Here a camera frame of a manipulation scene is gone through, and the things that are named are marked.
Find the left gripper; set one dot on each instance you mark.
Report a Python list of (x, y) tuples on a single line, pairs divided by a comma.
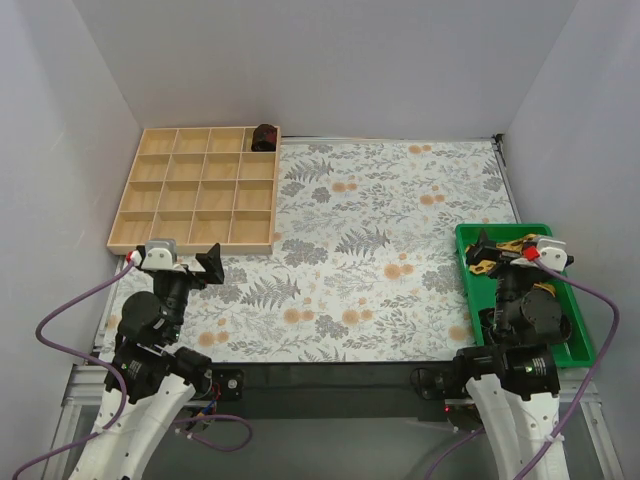
[(187, 270)]

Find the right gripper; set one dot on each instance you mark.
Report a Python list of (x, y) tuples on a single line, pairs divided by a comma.
[(501, 261)]

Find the dark brown patterned tie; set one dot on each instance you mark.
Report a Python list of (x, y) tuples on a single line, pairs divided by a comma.
[(527, 331)]

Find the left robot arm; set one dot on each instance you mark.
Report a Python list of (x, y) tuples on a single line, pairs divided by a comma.
[(149, 386)]

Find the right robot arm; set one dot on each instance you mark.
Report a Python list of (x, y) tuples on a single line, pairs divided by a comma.
[(513, 377)]

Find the yellow patterned tie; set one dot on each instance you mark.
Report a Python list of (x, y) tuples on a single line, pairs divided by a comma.
[(510, 251)]

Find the wooden compartment tray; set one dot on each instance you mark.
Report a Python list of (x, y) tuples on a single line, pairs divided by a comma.
[(199, 186)]

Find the rolled dark red tie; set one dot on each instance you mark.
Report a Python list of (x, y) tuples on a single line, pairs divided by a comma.
[(264, 138)]

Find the green plastic bin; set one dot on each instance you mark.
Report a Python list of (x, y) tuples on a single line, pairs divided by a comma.
[(577, 351)]

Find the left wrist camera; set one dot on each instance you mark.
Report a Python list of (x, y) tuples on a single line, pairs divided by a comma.
[(155, 255)]

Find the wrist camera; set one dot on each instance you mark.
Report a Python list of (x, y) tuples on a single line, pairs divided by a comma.
[(549, 251), (155, 255)]

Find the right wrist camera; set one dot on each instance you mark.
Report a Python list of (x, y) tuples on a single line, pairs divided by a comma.
[(549, 251)]

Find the aluminium frame rail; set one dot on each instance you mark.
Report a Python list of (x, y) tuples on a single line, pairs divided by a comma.
[(86, 383)]

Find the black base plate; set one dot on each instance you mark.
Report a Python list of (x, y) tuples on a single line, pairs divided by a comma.
[(413, 390)]

